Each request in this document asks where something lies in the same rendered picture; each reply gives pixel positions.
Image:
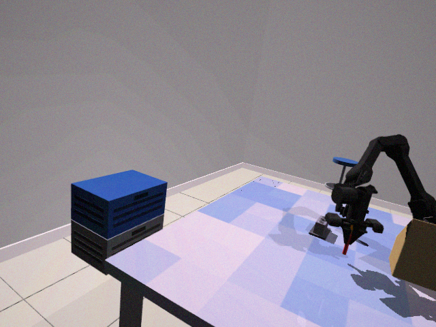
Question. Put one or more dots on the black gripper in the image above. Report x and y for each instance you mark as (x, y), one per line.
(355, 216)

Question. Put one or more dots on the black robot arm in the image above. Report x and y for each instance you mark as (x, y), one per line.
(422, 204)

